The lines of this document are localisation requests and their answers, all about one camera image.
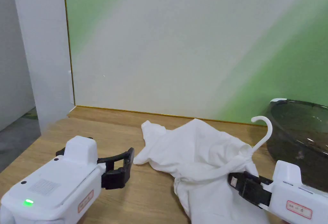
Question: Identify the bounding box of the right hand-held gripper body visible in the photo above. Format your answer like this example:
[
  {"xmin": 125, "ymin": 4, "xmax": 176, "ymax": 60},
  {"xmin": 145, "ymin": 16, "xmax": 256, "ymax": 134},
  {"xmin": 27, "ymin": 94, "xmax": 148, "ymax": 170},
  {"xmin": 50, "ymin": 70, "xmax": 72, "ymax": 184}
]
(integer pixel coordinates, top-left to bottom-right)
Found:
[{"xmin": 257, "ymin": 160, "xmax": 328, "ymax": 224}]

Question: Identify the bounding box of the dark translucent basin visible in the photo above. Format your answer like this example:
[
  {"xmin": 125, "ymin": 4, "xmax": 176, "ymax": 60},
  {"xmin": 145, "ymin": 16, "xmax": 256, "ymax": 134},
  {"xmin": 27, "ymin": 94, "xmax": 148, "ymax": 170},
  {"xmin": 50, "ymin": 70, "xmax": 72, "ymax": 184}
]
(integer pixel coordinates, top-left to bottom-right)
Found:
[{"xmin": 266, "ymin": 98, "xmax": 328, "ymax": 193}]

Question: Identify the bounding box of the white plastic clothes hanger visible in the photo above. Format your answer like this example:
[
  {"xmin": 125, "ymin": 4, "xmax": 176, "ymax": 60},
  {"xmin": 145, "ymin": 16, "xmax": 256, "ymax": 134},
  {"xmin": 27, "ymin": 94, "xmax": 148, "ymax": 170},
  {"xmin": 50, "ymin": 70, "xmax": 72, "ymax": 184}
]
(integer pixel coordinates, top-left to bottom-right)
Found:
[{"xmin": 174, "ymin": 116, "xmax": 273, "ymax": 185}]

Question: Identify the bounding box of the white garment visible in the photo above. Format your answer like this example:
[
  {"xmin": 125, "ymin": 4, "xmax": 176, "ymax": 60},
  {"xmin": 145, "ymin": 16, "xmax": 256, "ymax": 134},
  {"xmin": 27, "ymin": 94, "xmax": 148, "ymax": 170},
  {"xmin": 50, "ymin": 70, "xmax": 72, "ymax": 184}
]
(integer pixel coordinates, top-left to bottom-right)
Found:
[{"xmin": 133, "ymin": 118, "xmax": 270, "ymax": 224}]

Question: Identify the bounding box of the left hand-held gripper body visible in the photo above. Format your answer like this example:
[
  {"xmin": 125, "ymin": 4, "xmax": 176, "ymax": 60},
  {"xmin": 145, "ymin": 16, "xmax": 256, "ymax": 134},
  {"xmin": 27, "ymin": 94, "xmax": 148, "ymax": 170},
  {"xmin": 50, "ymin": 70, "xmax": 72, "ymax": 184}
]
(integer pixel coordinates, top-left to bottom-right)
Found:
[{"xmin": 0, "ymin": 136, "xmax": 106, "ymax": 224}]

